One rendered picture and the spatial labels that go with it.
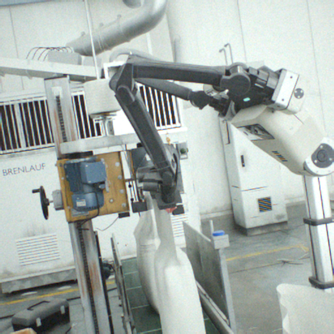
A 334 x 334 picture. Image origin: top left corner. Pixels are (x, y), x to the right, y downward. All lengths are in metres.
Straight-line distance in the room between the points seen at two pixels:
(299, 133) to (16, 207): 3.90
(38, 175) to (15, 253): 0.84
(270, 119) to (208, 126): 4.93
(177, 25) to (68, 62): 1.45
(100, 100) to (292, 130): 0.93
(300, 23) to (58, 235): 4.39
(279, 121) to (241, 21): 5.30
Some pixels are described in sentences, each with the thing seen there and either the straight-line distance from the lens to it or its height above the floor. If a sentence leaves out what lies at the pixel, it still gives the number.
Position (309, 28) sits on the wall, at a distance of 7.39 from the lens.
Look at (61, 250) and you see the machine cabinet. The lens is 5.34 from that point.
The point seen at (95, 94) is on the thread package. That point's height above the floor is 1.61.
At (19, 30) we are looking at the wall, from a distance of 6.77.
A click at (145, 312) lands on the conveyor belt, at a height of 0.38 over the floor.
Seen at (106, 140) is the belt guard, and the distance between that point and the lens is 2.37.
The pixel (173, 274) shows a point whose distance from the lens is 2.14.
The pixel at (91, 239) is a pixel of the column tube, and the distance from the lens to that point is 2.60.
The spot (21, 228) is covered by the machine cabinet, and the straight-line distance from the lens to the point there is 5.34.
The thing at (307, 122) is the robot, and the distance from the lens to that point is 1.87.
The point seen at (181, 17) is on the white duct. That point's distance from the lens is 5.82.
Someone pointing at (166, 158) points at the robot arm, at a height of 1.28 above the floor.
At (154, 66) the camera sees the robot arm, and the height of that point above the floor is 1.60.
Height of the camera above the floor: 1.35
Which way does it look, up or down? 3 degrees down
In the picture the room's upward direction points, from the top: 9 degrees counter-clockwise
